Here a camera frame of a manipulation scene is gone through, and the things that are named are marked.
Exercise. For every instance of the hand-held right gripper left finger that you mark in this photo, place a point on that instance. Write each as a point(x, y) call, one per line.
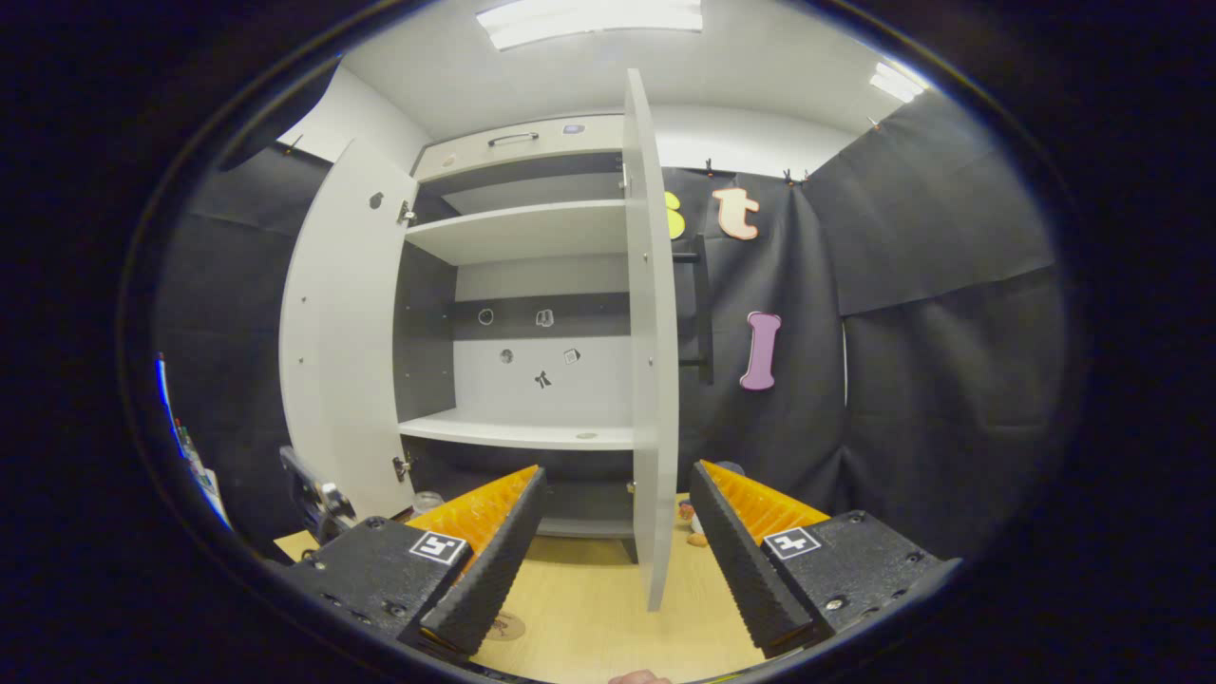
point(494, 570)

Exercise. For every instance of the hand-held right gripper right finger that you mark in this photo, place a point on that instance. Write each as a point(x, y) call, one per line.
point(741, 570)

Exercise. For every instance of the round brown coaster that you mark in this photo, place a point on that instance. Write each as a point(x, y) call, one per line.
point(508, 627)

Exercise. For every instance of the grey cabinet door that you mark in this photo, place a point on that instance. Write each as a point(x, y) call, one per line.
point(342, 332)
point(654, 380)

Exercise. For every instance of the grey cabinet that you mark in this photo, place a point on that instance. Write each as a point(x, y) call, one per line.
point(532, 233)

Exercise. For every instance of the penguin plush toy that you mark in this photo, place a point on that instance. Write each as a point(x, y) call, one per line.
point(696, 523)

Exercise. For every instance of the black backdrop cloth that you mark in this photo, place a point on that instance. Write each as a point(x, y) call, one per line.
point(931, 380)

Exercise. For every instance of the small ceiling light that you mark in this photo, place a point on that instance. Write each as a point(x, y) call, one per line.
point(898, 83)

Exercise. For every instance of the long ceiling light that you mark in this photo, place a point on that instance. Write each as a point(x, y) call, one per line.
point(589, 19)

